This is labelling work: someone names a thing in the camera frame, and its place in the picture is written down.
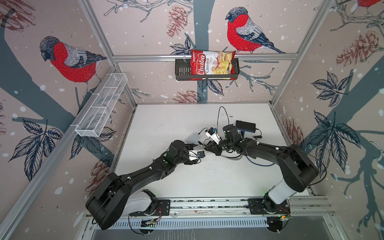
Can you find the white small switch box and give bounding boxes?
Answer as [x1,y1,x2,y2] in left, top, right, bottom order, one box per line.
[185,132,202,145]

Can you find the black network switch box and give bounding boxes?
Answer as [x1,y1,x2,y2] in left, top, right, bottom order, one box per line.
[236,120,256,133]

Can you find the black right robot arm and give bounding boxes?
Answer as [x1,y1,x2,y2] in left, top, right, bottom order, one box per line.
[205,125,319,214]

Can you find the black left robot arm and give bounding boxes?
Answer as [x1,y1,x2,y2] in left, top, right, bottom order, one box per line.
[86,140,199,230]

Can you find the red cassava chips bag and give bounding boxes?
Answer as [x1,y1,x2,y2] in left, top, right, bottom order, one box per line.
[190,50,236,76]

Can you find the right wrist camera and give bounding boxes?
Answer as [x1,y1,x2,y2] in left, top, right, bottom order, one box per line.
[206,128,221,144]

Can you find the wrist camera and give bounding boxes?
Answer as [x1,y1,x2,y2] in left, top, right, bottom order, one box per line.
[206,128,221,144]
[189,150,206,160]

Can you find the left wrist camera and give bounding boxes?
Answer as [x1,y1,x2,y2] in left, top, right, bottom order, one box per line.
[189,150,206,160]

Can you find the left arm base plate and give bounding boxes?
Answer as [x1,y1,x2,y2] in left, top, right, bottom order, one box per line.
[129,199,171,217]

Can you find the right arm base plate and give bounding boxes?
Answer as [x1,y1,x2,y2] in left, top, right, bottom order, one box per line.
[247,198,291,215]

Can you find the black wall basket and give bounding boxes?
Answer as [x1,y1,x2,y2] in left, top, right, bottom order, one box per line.
[175,58,240,81]

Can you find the white wire mesh shelf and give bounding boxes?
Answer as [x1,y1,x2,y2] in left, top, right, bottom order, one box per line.
[75,73,128,138]

